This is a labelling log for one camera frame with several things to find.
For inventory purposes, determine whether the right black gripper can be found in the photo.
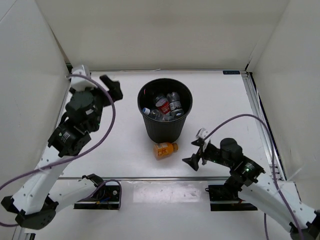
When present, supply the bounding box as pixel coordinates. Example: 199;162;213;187
182;139;233;171

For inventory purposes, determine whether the orange juice bottle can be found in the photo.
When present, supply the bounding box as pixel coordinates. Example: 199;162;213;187
153;142;179;160

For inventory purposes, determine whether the clear bottle black cap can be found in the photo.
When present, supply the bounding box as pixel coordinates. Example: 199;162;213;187
166;92;185;119

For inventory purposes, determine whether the clear bottle blue label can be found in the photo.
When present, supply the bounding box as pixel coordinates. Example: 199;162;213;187
142;107;165;122

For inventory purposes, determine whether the clear bottle red label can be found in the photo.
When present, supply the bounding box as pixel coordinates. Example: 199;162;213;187
153;93;171;116

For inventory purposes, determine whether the clear unlabelled plastic bottle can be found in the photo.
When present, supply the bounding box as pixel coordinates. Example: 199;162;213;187
155;112;174;122

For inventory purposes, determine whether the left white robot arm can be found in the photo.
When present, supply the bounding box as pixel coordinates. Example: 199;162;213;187
1;73;123;230

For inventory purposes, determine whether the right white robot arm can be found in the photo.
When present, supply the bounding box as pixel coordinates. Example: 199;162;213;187
183;138;320;240

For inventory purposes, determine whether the black plastic bin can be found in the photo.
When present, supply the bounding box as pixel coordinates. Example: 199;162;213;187
137;78;193;143

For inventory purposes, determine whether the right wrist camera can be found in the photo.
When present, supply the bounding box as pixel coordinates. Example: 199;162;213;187
195;128;209;140

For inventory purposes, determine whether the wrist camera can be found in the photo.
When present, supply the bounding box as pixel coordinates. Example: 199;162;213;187
195;128;209;140
66;64;97;94

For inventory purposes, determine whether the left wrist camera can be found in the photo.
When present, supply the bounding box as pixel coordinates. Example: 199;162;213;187
66;64;97;94

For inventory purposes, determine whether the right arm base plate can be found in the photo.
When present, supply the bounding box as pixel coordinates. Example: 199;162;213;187
205;184;258;212

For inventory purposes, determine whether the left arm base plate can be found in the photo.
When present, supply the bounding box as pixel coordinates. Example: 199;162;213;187
73;174;123;211

